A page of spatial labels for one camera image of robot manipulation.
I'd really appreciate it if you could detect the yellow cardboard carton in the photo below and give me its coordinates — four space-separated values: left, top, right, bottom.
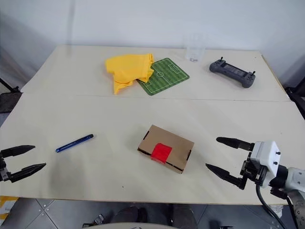
0 195 15 225

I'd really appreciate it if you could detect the dark flat panel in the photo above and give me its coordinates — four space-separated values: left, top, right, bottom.
0 92 24 115

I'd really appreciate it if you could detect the black tripod stand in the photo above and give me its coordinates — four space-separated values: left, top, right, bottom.
0 76 20 94

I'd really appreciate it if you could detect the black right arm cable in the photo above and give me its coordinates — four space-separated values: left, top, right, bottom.
255 180 289 229

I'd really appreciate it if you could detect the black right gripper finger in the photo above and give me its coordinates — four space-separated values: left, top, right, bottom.
216 136 254 151
205 163 247 190

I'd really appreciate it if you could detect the brown cardboard box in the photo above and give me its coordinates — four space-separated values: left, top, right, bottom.
137 124 195 175

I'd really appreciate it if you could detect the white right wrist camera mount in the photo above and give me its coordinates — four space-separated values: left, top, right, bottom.
250 140 282 179

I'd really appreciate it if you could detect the grey handheld game controller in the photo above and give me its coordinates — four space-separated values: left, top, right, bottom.
209 56 257 89

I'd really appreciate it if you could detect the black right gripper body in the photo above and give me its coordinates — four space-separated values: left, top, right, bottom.
240 152 269 187

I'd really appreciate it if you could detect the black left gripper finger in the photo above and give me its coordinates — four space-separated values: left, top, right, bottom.
9 163 47 183
0 145 36 158

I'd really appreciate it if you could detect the yellow cloth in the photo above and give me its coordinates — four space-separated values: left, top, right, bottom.
104 53 155 95

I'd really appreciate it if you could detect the green soccer field mat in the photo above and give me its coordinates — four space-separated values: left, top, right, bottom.
135 57 190 96

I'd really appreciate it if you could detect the red block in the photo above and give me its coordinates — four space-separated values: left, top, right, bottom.
151 143 173 165

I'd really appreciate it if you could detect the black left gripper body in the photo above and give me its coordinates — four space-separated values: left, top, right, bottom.
0 156 12 183

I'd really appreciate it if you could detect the clear drinking glass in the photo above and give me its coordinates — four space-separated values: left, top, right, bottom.
183 32 206 63

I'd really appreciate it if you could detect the black metal frame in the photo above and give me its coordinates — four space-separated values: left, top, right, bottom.
284 85 305 113

